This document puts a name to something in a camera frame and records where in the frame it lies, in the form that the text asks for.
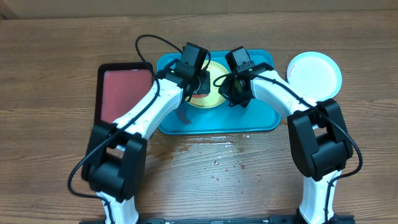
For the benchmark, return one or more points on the light blue plate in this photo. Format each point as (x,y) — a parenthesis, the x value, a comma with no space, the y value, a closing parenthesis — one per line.
(316,75)

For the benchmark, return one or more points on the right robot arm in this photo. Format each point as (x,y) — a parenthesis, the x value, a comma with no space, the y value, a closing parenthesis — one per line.
(319,142)

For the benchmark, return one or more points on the yellow-green plate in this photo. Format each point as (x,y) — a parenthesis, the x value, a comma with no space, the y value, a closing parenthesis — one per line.
(212,99)

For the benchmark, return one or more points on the teal plastic tray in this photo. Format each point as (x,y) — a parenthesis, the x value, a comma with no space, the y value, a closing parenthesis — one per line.
(188,119)

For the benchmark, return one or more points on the black tray with red water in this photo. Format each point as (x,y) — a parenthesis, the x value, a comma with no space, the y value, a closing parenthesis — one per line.
(119,87)

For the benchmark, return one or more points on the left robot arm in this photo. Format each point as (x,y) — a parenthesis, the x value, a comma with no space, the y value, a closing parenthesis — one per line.
(116,153)

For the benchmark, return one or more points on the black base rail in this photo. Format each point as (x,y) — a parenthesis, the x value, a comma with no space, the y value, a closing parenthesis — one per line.
(273,219)

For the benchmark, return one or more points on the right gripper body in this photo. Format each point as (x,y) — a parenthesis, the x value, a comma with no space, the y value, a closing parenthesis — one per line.
(232,93)

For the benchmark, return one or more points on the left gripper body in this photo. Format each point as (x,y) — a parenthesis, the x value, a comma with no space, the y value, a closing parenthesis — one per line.
(203,83)

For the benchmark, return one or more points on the white plate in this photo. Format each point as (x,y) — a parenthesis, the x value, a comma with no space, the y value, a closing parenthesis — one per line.
(289,71)

